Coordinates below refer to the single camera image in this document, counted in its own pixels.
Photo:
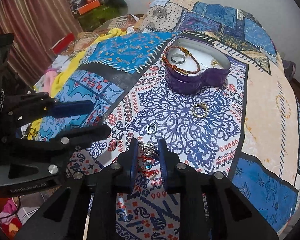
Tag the green cloth-covered table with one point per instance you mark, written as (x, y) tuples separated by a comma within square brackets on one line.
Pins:
[(102, 17)]

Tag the small gold jewelry piece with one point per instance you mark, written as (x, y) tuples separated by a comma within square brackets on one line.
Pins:
[(215, 63)]

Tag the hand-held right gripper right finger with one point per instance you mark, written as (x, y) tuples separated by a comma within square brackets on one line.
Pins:
[(163, 166)]

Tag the dark green cushion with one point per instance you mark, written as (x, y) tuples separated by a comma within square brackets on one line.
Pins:
[(115, 0)]

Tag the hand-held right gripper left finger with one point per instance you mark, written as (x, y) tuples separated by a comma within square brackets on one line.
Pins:
[(133, 165)]

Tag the dark bag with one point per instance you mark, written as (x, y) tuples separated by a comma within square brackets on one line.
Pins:
[(288, 68)]

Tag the purple heart-shaped tin box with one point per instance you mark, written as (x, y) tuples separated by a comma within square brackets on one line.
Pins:
[(190, 82)]

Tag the pink cloth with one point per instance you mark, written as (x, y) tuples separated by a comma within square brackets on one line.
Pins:
[(47, 76)]

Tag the yellow cloth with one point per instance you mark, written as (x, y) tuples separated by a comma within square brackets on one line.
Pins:
[(70, 67)]

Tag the blue patchwork quilt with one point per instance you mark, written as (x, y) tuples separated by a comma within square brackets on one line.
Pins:
[(265, 130)]

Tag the striped brown curtain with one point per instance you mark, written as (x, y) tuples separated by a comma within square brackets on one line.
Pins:
[(40, 12)]

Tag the red floral blanket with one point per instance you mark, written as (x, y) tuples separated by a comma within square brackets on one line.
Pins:
[(8, 217)]

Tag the red flat box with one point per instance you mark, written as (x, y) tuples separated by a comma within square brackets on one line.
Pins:
[(62, 41)]

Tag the orange box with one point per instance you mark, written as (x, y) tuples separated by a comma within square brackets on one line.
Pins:
[(90, 7)]

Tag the orange striped blanket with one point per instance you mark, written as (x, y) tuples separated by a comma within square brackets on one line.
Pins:
[(120, 22)]

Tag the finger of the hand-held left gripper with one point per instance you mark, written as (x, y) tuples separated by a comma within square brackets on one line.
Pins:
[(90, 135), (72, 107)]

